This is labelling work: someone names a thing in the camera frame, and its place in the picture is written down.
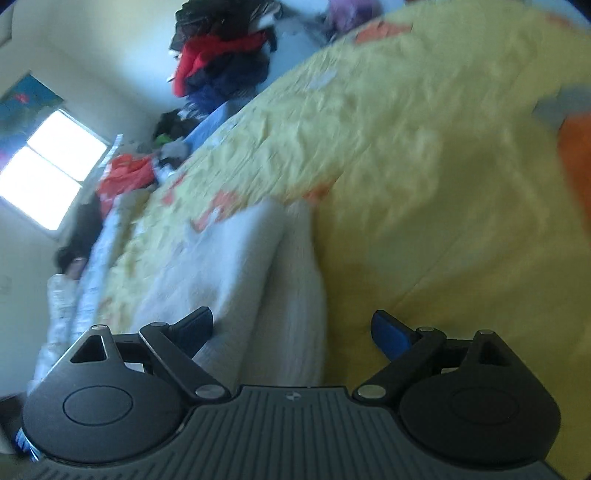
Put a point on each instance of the yellow printed bedsheet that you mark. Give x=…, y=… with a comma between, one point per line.
x=415, y=161

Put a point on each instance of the window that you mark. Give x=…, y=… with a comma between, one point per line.
x=51, y=166

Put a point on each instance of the teal wall poster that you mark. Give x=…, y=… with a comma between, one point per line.
x=25, y=99

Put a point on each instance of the white printed quilt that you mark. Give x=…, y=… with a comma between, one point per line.
x=92, y=277

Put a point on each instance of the red jacket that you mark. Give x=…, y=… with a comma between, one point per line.
x=207, y=53

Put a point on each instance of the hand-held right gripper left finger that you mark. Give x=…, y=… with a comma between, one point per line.
x=194, y=330

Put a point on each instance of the white knit sweater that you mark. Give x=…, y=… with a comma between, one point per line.
x=286, y=300

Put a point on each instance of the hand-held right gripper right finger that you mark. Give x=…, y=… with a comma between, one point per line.
x=392, y=334

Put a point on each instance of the black jacket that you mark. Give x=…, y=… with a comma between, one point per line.
x=217, y=16

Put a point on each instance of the pink plastic bag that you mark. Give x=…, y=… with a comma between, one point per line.
x=351, y=11

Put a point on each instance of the navy jacket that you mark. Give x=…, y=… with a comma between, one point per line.
x=231, y=74

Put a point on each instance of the orange plastic bag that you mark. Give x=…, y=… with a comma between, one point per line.
x=127, y=177

